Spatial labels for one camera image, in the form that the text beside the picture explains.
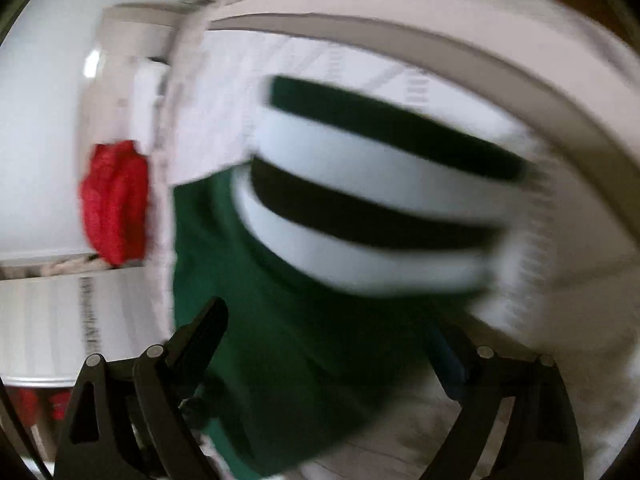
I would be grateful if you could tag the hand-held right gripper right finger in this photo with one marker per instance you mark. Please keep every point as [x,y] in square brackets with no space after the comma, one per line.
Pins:
[452,365]

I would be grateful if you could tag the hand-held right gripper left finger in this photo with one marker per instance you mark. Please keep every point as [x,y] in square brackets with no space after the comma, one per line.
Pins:
[197,340]

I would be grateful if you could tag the green and cream varsity jacket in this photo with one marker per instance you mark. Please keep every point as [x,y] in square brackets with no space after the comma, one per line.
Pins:
[310,330]

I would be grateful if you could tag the red hanging clothes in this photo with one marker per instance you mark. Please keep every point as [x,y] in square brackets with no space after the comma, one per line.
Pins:
[30,405]

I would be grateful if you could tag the red duvet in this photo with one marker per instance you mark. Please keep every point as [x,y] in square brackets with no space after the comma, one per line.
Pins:
[115,200]

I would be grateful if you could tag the white pillow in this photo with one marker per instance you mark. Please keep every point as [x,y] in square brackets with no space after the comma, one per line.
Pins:
[147,105]

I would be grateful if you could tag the white quilted floral mat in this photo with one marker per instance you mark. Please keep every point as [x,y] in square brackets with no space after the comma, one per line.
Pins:
[450,80]

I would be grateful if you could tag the bed with beige headboard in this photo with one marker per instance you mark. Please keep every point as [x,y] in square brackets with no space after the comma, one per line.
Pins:
[117,60]

